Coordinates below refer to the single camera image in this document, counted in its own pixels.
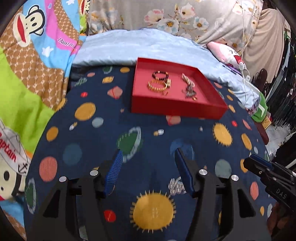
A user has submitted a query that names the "silver link wristwatch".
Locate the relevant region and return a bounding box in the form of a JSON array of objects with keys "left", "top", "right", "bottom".
[{"left": 183, "top": 88, "right": 197, "bottom": 101}]

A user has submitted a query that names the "gold chain cuff bracelet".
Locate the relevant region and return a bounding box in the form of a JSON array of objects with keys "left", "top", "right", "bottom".
[{"left": 147, "top": 79, "right": 169, "bottom": 93}]

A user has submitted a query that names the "gold link wristwatch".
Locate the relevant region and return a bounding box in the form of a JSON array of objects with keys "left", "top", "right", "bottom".
[{"left": 166, "top": 78, "right": 171, "bottom": 88}]

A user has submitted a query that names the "silver jewelry pile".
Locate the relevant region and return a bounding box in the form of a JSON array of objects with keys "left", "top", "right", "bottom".
[{"left": 168, "top": 177, "right": 186, "bottom": 196}]

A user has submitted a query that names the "person's right hand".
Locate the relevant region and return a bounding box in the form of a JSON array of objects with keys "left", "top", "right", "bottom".
[{"left": 267, "top": 202, "right": 294, "bottom": 235}]

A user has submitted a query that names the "green garment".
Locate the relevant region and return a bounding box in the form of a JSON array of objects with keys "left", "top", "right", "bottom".
[{"left": 251, "top": 92, "right": 268, "bottom": 123}]

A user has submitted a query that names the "navy planet-print bedsheet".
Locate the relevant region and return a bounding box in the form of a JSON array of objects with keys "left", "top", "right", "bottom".
[{"left": 24, "top": 66, "right": 275, "bottom": 240}]

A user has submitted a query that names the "pink plush toy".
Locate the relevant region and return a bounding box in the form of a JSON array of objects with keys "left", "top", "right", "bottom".
[{"left": 206, "top": 41, "right": 245, "bottom": 70}]

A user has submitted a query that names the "beige hanging cloth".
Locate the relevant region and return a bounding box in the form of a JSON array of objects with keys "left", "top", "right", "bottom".
[{"left": 243, "top": 8, "right": 291, "bottom": 83}]

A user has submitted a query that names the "red shallow tray box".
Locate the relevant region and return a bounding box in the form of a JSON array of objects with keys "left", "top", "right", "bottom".
[{"left": 131, "top": 58, "right": 228, "bottom": 120}]

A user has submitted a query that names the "grey floral pillow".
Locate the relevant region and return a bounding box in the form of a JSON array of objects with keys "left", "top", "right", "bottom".
[{"left": 88, "top": 0, "right": 263, "bottom": 51}]

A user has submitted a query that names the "light blue quilt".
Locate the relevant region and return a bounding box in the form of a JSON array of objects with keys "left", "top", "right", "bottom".
[{"left": 72, "top": 29, "right": 260, "bottom": 109}]

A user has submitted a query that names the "colourful monkey cartoon blanket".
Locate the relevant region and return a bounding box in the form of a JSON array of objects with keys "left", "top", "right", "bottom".
[{"left": 1, "top": 1, "right": 90, "bottom": 240}]

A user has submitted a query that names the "silver chain in tray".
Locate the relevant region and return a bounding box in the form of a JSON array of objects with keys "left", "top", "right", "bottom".
[{"left": 181, "top": 73, "right": 194, "bottom": 90}]

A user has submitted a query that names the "dark beaded bracelet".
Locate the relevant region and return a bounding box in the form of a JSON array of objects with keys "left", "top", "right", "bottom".
[{"left": 151, "top": 70, "right": 170, "bottom": 82}]

